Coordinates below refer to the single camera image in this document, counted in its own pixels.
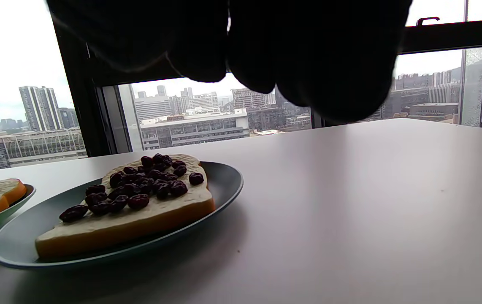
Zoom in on person's right hand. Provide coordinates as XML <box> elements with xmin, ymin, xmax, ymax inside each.
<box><xmin>47</xmin><ymin>0</ymin><xmax>412</xmax><ymax>125</ymax></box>

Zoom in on dried cranberries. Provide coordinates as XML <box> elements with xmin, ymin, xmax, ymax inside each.
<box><xmin>59</xmin><ymin>153</ymin><xmax>205</xmax><ymax>223</ymax></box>

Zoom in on blue plate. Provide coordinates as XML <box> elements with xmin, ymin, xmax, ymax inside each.
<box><xmin>0</xmin><ymin>160</ymin><xmax>244</xmax><ymax>271</ymax></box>

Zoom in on light green plate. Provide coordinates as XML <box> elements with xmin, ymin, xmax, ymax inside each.
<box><xmin>0</xmin><ymin>182</ymin><xmax>37</xmax><ymax>240</ymax></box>

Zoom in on dark window frame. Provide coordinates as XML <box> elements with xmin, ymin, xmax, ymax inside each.
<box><xmin>51</xmin><ymin>0</ymin><xmax>482</xmax><ymax>157</ymax></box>

